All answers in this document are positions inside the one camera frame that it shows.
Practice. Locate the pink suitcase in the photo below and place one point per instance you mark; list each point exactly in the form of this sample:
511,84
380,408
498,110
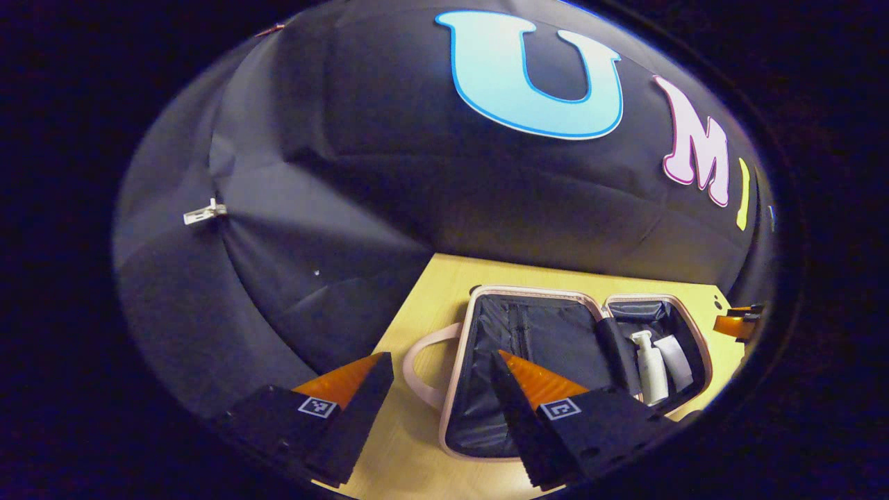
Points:
549,333

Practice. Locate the small white clip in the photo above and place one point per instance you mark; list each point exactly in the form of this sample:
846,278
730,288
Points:
201,214

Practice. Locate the white pump bottle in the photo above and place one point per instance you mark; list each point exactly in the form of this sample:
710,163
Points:
651,375

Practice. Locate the black backdrop cloth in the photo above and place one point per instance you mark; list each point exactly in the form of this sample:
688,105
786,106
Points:
347,139

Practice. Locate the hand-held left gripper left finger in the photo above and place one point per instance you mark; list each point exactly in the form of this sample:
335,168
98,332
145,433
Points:
358,417

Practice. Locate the small red clip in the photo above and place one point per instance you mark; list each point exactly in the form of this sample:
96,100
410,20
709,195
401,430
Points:
269,29

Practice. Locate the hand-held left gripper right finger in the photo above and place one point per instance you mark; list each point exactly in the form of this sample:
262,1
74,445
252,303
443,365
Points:
517,417

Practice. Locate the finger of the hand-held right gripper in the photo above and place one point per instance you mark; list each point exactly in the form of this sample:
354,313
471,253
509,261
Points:
746,309
733,326

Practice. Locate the white squeeze tube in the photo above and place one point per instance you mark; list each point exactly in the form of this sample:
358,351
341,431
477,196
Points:
677,361

